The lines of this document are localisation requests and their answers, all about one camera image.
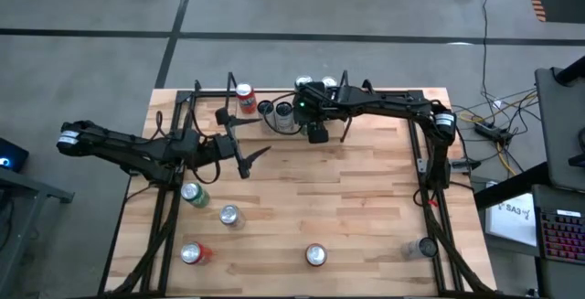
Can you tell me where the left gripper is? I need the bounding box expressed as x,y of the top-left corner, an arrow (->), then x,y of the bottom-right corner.
213,108 -> 273,180

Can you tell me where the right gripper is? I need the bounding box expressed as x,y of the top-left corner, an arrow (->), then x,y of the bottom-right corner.
294,82 -> 348,145

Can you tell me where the white Celsius tropical slim can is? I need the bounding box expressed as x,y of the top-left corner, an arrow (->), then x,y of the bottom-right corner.
256,100 -> 277,135

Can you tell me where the white Celsius Arctic slim can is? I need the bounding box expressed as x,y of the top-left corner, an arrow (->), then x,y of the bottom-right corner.
274,101 -> 296,134

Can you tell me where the orange Fanta can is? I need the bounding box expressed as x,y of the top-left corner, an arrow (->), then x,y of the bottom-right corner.
235,82 -> 258,115
304,242 -> 328,268

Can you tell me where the red soda can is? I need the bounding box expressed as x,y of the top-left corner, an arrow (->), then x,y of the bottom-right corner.
180,241 -> 214,266

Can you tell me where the slim silver Celsius can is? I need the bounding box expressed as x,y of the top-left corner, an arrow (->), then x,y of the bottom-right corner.
400,236 -> 440,262

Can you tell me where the silver-topped soda can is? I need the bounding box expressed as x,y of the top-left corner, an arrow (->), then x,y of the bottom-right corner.
180,181 -> 211,209

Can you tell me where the black metal shelf stand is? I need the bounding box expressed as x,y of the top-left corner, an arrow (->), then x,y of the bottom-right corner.
221,70 -> 240,145
337,69 -> 354,144

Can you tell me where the black power strip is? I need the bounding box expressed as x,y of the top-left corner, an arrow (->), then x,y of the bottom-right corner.
473,123 -> 508,143

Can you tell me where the black side desk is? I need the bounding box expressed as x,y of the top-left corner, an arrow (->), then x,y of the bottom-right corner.
473,161 -> 585,299

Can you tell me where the white paper label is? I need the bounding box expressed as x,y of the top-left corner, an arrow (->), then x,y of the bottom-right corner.
484,192 -> 539,248

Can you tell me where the grey metal cart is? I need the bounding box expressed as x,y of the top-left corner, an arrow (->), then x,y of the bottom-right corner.
0,166 -> 76,299

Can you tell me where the black device with blue light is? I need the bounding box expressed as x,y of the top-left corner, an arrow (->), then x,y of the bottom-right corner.
0,136 -> 29,175

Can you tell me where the black stand pole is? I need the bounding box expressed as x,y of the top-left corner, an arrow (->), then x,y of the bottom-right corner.
550,55 -> 585,86

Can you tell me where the backlit black keyboard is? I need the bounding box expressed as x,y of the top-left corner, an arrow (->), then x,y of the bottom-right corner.
537,208 -> 585,264

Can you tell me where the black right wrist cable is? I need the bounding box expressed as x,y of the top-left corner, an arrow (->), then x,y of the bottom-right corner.
261,91 -> 303,136

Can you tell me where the black table frame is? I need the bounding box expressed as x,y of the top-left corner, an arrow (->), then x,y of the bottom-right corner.
104,79 -> 497,298

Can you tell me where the black cable with red connector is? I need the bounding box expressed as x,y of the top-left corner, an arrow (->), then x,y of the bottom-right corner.
412,187 -> 441,209

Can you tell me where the yellow floor cable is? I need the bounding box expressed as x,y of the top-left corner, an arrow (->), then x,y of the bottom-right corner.
459,89 -> 540,176

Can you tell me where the black floor cable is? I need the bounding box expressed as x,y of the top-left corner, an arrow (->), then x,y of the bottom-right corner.
480,0 -> 494,103

